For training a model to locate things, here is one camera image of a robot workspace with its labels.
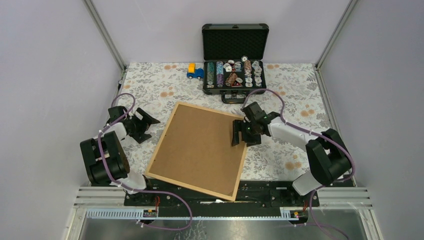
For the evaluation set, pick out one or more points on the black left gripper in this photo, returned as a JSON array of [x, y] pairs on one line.
[[140, 136]]

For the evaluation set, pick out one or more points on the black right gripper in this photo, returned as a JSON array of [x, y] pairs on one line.
[[239, 125]]

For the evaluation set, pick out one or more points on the light wooden picture frame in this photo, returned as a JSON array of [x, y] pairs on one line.
[[159, 152]]

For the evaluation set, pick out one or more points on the brown frame backing board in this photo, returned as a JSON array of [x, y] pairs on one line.
[[198, 149]]

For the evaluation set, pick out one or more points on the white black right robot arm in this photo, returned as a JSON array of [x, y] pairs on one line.
[[327, 154]]

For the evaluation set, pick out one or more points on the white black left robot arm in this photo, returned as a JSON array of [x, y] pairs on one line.
[[105, 161]]

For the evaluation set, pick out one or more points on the floral patterned table cloth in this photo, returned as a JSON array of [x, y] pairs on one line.
[[291, 88]]

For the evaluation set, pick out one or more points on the blue toy block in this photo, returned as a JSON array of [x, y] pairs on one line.
[[197, 73]]

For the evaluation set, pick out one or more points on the black poker chip case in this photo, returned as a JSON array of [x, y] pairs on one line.
[[233, 60]]

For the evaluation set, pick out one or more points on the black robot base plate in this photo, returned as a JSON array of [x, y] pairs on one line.
[[255, 200]]

